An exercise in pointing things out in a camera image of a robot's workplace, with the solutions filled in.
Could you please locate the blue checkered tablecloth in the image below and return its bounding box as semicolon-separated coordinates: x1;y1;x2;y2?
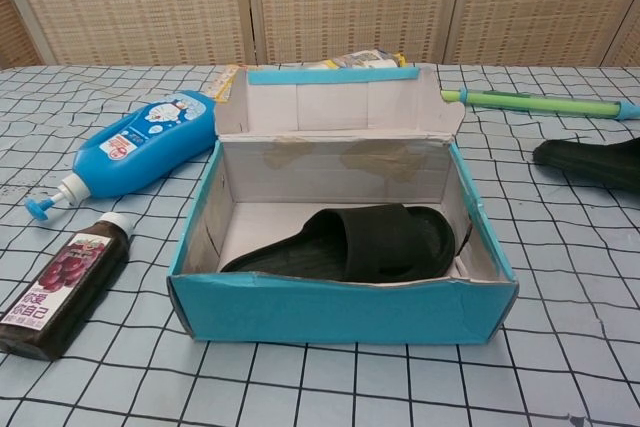
0;64;640;427

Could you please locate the white yellow snack bag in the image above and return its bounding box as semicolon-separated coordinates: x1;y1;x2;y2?
304;49;414;71

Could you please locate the green water squirter toy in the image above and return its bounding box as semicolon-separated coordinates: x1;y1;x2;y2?
439;87;640;122

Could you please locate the woven bamboo folding screen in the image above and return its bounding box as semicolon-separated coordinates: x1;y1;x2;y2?
0;0;640;68

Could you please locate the blue cardboard shoe box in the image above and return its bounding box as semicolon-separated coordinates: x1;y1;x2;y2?
166;64;519;346

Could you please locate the dark grape juice bottle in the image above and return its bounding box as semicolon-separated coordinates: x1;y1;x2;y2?
0;211;134;362

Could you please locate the black slipper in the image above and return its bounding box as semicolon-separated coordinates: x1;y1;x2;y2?
219;202;457;283
532;135;640;194

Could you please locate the blue cartoon pump bottle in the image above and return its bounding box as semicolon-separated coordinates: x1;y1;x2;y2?
24;89;219;221

